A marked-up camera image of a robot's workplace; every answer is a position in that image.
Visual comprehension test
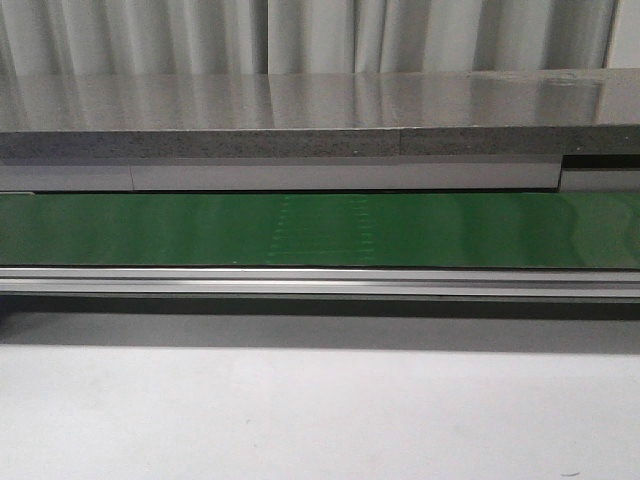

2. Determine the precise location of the green conveyor belt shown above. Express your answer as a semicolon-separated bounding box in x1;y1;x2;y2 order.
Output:
1;192;639;270

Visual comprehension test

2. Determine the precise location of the aluminium front conveyor rail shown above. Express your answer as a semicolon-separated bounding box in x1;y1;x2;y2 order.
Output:
1;267;639;301

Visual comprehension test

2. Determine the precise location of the white pleated curtain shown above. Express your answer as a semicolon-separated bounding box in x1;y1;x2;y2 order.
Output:
1;1;639;76

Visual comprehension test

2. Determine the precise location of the grey rear conveyor rail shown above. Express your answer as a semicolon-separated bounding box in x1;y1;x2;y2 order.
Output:
1;154;639;192

